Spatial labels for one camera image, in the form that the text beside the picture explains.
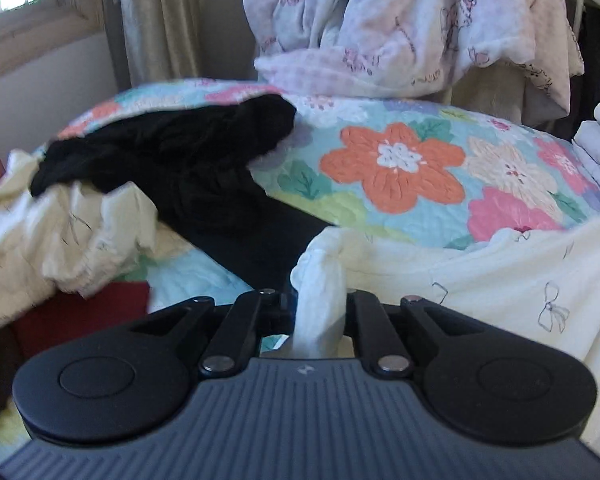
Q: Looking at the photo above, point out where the grey sheer curtain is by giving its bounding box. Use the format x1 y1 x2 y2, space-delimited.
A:
102 0 148 91

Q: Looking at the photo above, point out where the beige curtain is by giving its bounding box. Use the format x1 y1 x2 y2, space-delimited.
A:
130 0 203 83

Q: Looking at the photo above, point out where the cream ruffled bow-print garment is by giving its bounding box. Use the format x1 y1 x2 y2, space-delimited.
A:
0 150 191 333

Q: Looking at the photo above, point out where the window with beige frame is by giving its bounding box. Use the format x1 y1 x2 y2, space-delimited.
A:
0 0 106 83

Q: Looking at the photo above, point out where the pink and white printed blanket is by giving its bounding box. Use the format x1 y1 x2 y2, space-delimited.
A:
236 0 586 106

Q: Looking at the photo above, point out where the floral bedspread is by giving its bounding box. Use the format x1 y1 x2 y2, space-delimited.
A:
0 77 600 466

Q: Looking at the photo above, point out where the crumpled black garment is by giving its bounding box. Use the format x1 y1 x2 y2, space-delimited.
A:
30 94 331 286

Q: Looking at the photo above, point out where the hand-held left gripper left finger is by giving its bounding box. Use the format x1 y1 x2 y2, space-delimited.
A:
130 288 297 377

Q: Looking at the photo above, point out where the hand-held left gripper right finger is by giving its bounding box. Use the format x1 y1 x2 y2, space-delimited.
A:
346 290 486 378

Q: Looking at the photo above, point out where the beige cloth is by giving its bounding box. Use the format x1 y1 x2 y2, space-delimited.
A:
450 57 576 128

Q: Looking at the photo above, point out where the red garment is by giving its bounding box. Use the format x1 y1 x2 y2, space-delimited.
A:
12 281 152 358

